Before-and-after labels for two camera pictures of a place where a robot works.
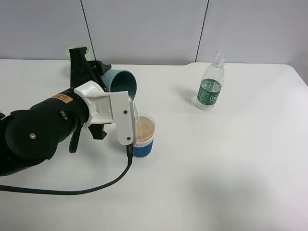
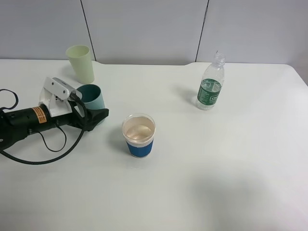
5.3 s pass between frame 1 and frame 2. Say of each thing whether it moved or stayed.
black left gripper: moved
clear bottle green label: stayed
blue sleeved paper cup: stayed
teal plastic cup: moved
